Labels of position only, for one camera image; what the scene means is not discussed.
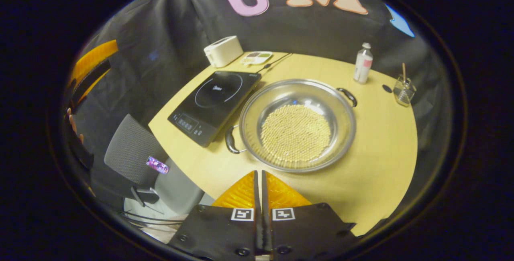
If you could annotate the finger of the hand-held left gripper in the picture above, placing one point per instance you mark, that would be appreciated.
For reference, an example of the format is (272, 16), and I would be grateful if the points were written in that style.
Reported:
(90, 78)

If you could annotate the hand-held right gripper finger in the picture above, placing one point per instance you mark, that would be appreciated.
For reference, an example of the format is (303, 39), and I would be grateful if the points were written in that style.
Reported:
(257, 204)
(266, 204)

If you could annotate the steel pot with beans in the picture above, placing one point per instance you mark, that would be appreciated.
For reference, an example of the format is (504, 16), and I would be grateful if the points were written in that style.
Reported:
(295, 132)

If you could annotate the black induction cooktop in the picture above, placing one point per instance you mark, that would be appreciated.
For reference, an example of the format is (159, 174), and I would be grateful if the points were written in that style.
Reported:
(217, 100)

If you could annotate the grey office chair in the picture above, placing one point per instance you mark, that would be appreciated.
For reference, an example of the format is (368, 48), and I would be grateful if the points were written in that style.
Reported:
(128, 152)

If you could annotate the phone with lit screen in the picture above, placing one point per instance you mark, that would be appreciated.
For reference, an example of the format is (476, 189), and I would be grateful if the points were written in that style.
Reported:
(157, 165)

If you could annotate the white toaster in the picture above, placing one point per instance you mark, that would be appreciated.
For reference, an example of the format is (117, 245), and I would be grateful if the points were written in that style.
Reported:
(223, 51)

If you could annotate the white divided plate with beans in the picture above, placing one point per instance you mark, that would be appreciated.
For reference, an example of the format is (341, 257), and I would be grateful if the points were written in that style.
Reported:
(257, 57)

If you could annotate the clear bottle with pink label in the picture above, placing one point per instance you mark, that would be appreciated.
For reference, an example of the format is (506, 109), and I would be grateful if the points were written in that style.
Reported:
(362, 66)

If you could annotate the wooden stick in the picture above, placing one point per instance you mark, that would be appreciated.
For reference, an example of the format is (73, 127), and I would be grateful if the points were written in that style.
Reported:
(404, 70)

